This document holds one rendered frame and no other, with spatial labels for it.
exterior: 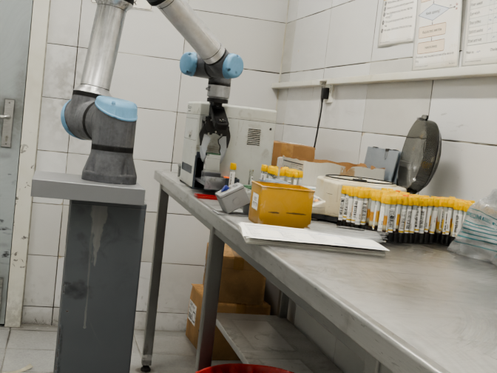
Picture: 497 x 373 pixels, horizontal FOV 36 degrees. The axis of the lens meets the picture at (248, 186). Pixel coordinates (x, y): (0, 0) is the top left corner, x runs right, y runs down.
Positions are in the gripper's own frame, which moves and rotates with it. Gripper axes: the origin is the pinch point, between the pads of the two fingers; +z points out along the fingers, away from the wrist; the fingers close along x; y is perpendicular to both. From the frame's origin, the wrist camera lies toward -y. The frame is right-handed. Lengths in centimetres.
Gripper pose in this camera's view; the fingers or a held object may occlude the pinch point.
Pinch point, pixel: (212, 158)
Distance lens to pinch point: 256.8
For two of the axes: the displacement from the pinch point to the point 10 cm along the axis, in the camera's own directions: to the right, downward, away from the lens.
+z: -1.1, 9.9, 0.8
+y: -2.4, -1.0, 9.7
